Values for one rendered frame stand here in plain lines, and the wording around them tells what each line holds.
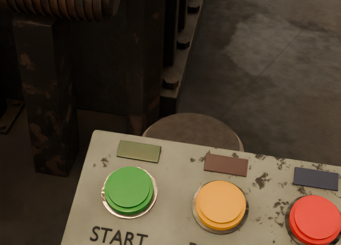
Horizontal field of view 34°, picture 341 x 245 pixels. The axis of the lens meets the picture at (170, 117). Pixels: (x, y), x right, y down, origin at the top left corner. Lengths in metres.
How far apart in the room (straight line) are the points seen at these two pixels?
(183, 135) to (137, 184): 0.19
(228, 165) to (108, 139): 0.11
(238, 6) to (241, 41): 0.24
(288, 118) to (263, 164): 1.05
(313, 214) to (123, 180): 0.15
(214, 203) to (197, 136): 0.20
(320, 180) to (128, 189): 0.16
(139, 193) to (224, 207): 0.07
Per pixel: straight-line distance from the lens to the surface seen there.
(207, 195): 0.45
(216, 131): 0.64
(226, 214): 0.44
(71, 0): 1.01
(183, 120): 0.65
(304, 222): 0.45
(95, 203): 0.46
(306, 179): 0.47
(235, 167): 0.47
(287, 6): 2.07
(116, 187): 0.45
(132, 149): 0.48
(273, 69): 1.71
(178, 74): 1.51
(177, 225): 0.45
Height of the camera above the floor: 0.94
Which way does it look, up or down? 40 degrees down
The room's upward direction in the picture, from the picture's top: 4 degrees clockwise
